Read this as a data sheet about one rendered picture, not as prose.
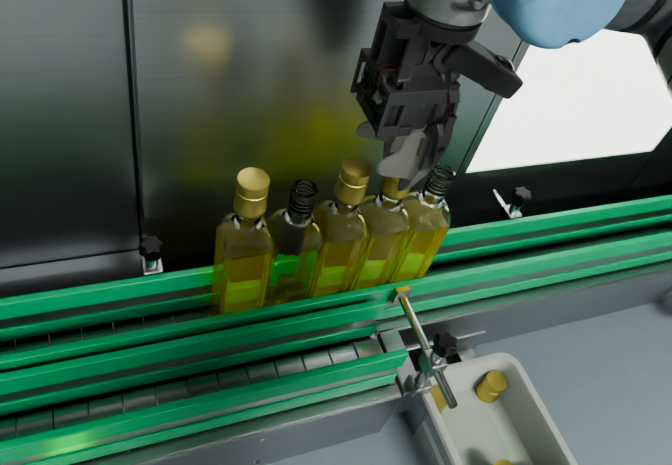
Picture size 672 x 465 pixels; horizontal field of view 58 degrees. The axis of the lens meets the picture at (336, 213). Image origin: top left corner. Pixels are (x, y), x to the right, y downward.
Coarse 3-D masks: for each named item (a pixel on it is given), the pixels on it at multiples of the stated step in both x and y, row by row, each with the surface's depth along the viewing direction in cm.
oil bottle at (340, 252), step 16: (320, 208) 71; (320, 224) 71; (336, 224) 69; (352, 224) 70; (336, 240) 70; (352, 240) 71; (320, 256) 72; (336, 256) 72; (352, 256) 74; (320, 272) 74; (336, 272) 75; (352, 272) 77; (320, 288) 77; (336, 288) 78
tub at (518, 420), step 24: (480, 360) 90; (504, 360) 92; (432, 384) 89; (456, 384) 92; (528, 384) 89; (432, 408) 83; (456, 408) 92; (480, 408) 93; (504, 408) 94; (528, 408) 89; (456, 432) 89; (480, 432) 90; (504, 432) 91; (528, 432) 89; (552, 432) 85; (456, 456) 80; (480, 456) 88; (504, 456) 88; (528, 456) 89; (552, 456) 85
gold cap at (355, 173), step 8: (344, 160) 66; (352, 160) 66; (360, 160) 66; (344, 168) 65; (352, 168) 65; (360, 168) 65; (368, 168) 66; (344, 176) 65; (352, 176) 64; (360, 176) 65; (368, 176) 65; (336, 184) 68; (344, 184) 66; (352, 184) 65; (360, 184) 65; (336, 192) 68; (344, 192) 66; (352, 192) 66; (360, 192) 66; (344, 200) 67; (352, 200) 67; (360, 200) 68
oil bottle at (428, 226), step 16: (416, 192) 75; (416, 208) 74; (432, 208) 73; (448, 208) 75; (416, 224) 74; (432, 224) 74; (448, 224) 75; (416, 240) 75; (432, 240) 77; (400, 256) 78; (416, 256) 78; (432, 256) 80; (400, 272) 80; (416, 272) 82
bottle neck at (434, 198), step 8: (432, 168) 71; (440, 168) 72; (448, 168) 72; (432, 176) 71; (440, 176) 70; (448, 176) 72; (432, 184) 71; (440, 184) 70; (448, 184) 71; (424, 192) 73; (432, 192) 72; (440, 192) 71; (424, 200) 73; (432, 200) 73; (440, 200) 73
